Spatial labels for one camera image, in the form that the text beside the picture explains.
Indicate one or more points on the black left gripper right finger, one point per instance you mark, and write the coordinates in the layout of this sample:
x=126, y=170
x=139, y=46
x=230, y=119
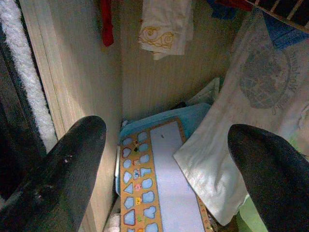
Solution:
x=272, y=181

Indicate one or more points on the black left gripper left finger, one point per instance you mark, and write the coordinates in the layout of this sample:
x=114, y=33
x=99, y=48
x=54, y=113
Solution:
x=60, y=174

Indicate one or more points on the wooden shape puzzle board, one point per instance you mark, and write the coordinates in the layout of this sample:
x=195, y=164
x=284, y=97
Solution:
x=137, y=178

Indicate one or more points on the white grey-print shirt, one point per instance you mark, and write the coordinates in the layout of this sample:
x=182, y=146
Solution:
x=253, y=96

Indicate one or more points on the white fuzzy door seal strip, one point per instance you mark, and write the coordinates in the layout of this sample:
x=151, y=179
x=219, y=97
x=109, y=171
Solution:
x=26, y=79

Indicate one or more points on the light wooden wardrobe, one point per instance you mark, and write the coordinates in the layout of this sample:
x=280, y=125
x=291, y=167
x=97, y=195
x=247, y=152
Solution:
x=79, y=72

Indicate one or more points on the light blue folded cloth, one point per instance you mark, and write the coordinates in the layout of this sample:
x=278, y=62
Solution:
x=190, y=112

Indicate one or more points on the white folded cloth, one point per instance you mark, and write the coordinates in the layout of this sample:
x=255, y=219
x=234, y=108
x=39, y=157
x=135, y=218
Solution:
x=207, y=93

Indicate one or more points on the blue hanging garment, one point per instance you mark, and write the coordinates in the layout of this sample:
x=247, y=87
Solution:
x=287, y=36

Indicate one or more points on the red hanging garment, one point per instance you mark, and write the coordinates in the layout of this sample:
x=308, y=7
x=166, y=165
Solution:
x=107, y=29

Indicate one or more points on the dark white-striped garment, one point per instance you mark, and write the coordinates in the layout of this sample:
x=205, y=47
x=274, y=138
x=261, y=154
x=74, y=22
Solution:
x=280, y=9

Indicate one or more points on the white gold-embroidered cloth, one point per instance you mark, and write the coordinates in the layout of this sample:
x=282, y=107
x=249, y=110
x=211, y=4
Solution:
x=166, y=24

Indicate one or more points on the black sliding door frame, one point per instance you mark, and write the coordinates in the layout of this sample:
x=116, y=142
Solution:
x=9, y=108

